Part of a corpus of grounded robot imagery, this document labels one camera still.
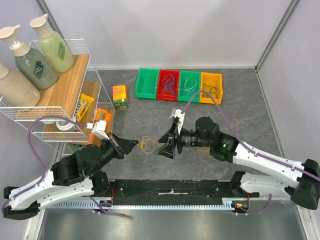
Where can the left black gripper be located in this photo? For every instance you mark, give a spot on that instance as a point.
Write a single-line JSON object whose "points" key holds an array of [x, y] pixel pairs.
{"points": [[122, 146]]}

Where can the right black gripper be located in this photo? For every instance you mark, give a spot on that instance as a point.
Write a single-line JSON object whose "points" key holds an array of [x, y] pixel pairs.
{"points": [[175, 141]]}

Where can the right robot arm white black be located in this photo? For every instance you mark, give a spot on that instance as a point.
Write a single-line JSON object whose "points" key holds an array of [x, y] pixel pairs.
{"points": [[300, 181]]}

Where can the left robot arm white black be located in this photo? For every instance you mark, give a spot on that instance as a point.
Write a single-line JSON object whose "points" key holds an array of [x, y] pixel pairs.
{"points": [[77, 175]]}

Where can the orange toy package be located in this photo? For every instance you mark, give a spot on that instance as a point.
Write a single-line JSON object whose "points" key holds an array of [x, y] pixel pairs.
{"points": [[101, 114]]}

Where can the yellow green small box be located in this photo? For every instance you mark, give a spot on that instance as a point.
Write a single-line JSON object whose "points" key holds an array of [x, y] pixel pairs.
{"points": [[120, 97]]}

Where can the colourful box on lower shelf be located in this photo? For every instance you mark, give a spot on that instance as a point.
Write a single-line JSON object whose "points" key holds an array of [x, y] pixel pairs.
{"points": [[75, 147]]}

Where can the white tape roll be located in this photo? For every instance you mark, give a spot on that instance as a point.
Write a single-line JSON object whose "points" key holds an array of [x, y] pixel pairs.
{"points": [[65, 126]]}

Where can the yellow candy bag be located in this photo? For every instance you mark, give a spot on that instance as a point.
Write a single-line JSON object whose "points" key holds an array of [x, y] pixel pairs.
{"points": [[83, 104]]}

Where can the red bin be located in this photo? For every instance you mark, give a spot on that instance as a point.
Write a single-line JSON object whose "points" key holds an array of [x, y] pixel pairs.
{"points": [[168, 85]]}

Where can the left green bin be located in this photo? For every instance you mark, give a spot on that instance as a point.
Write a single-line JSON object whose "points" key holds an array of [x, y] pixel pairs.
{"points": [[146, 83]]}

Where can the green bin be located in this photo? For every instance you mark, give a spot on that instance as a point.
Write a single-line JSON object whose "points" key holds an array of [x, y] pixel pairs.
{"points": [[189, 84], [146, 83]]}

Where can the yellow bin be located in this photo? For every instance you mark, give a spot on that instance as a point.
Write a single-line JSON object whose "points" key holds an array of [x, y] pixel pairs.
{"points": [[213, 84]]}

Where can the light green pump bottle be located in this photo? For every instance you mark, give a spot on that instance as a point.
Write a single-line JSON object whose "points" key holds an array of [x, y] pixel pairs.
{"points": [[52, 44]]}

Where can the beige pump bottle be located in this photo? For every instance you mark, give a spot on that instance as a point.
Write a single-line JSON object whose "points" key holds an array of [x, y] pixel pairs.
{"points": [[14, 86]]}

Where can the dark green pump bottle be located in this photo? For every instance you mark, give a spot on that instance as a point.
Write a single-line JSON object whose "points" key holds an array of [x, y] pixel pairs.
{"points": [[33, 65]]}

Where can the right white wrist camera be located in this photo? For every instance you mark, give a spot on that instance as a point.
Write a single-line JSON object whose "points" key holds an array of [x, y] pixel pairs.
{"points": [[177, 116]]}

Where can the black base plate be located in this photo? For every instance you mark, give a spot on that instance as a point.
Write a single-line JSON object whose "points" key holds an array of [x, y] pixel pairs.
{"points": [[170, 191]]}

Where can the slotted cable duct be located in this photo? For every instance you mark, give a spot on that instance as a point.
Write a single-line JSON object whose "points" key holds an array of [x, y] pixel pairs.
{"points": [[223, 205]]}

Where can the white wire shelf rack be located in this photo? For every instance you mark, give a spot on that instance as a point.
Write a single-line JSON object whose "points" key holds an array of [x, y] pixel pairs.
{"points": [[61, 99]]}

